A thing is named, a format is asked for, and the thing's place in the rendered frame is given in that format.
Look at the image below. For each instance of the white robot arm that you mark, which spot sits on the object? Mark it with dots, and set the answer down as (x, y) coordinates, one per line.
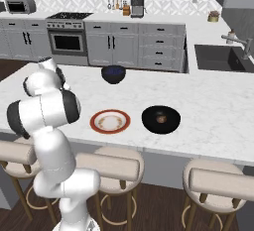
(49, 112)

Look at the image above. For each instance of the dark blue bowl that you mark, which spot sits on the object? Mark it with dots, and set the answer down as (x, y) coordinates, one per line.
(113, 73)

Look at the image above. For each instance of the brown mushroom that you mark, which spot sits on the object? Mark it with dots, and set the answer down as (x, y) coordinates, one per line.
(161, 119)

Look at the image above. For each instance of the red rimmed plate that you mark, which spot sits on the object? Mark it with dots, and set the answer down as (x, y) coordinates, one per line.
(98, 127)

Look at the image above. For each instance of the grey cupboards and drawers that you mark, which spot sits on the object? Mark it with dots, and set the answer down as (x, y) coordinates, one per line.
(135, 45)

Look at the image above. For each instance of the beige wooden bar stool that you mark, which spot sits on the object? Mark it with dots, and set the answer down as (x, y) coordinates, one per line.
(215, 185)
(16, 155)
(112, 167)

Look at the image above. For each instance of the wooden knife block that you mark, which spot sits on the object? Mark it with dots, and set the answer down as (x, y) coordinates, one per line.
(126, 10)

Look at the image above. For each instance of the silver coffee machine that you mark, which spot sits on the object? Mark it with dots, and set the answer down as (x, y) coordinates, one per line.
(137, 6)

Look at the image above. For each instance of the dark grey sink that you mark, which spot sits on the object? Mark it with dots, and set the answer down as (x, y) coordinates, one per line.
(218, 58)

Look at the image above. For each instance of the black hob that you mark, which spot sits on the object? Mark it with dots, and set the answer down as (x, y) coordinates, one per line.
(70, 15)

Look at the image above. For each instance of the grey cupboard run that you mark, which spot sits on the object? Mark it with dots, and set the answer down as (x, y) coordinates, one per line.
(25, 40)

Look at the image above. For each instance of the potted plant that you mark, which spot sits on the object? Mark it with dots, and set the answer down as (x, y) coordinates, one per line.
(214, 16)

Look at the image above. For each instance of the small soap bottle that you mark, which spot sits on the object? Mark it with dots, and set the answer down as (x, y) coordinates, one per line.
(231, 34)

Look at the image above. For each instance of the silver tap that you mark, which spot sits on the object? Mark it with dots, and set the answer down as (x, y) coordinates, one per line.
(244, 45)

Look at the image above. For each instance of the silver toaster oven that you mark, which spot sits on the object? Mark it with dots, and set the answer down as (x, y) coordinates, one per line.
(20, 6)

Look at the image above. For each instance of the rail with hanging tools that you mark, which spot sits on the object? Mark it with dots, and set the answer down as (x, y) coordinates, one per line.
(114, 0)

